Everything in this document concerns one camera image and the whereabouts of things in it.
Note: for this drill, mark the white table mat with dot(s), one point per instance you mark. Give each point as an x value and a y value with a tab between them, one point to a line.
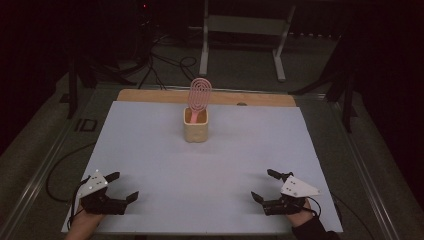
213	186

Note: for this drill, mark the white metal stand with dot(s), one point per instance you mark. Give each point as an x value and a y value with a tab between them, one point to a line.
245	25

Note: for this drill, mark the black floor bracket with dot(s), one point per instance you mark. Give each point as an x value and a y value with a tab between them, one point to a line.
86	125

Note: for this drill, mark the pink hairbrush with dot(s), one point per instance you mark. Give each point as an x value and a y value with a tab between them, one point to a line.
199	95

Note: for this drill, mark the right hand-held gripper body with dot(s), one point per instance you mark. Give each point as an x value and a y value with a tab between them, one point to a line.
293	196

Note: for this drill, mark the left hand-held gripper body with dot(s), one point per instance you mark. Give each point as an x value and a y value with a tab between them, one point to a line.
100	200

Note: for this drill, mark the black tripod stand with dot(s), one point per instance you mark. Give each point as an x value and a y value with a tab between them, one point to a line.
343	76

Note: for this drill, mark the beige square cup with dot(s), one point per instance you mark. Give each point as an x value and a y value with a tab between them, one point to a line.
195	131

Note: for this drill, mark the metal floor rail frame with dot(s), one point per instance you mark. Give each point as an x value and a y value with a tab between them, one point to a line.
376	200

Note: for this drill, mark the black post stand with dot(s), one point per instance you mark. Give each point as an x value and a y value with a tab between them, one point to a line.
72	90

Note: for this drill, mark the person's left hand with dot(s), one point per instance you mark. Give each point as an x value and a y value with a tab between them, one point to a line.
86	222

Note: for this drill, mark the person's right hand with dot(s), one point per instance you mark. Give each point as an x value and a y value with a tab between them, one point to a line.
300	217

